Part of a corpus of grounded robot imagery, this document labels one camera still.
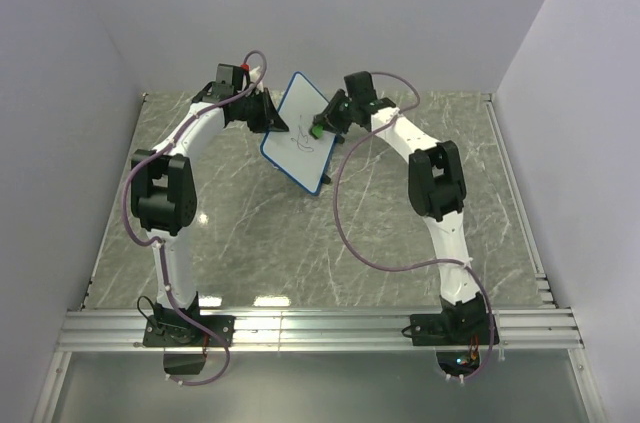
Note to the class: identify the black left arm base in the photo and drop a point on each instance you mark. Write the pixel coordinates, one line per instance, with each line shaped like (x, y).
(186, 345)

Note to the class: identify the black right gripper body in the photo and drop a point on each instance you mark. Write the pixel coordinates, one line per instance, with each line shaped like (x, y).
(339, 112)

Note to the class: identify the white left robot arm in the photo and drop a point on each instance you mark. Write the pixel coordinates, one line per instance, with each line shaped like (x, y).
(159, 199)

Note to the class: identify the green whiteboard eraser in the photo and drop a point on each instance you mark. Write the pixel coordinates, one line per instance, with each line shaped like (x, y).
(316, 131)

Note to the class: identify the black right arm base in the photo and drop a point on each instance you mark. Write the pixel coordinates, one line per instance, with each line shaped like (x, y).
(457, 338)

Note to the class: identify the aluminium right side rail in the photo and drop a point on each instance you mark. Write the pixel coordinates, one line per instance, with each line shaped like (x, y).
(542, 282)

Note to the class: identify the wire whiteboard stand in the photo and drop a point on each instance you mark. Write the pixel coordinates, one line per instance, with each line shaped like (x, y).
(327, 177)

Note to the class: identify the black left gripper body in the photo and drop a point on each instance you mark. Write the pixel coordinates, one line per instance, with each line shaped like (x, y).
(253, 113)

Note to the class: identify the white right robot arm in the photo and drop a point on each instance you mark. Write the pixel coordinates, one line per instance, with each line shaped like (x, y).
(436, 184)

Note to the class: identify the aluminium front rail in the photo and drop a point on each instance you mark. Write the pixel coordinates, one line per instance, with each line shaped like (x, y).
(264, 329)

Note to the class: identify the blue framed whiteboard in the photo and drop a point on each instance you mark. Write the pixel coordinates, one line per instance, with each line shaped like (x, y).
(299, 104)

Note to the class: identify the aluminium rail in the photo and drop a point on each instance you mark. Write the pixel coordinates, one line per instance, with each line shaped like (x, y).
(542, 282)
(264, 329)

